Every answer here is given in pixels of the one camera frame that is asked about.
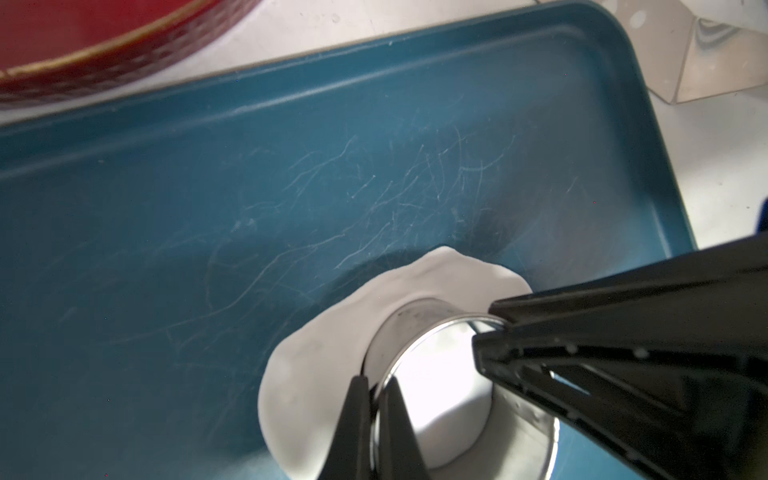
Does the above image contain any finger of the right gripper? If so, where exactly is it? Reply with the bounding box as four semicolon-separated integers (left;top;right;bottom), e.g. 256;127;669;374
473;233;767;479

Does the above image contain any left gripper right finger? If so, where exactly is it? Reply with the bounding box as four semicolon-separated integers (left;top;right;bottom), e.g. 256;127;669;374
376;378;430;480

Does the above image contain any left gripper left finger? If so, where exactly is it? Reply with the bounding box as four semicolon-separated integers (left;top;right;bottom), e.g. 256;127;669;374
318;376;373;480

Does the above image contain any small round metal cutter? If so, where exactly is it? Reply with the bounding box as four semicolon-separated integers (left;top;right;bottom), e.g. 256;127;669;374
362;298;559;479

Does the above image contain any white dough piece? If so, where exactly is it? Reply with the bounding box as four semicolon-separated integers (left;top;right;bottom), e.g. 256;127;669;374
258;246;531;479

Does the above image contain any teal plastic tray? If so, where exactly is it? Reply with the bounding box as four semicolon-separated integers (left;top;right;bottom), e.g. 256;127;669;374
1;2;695;479

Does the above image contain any metal spatula wooden handle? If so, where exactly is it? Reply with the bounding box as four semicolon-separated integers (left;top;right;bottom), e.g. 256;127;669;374
600;0;767;104

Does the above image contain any round red tray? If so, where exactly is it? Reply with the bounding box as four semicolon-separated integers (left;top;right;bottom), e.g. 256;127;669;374
1;0;258;110

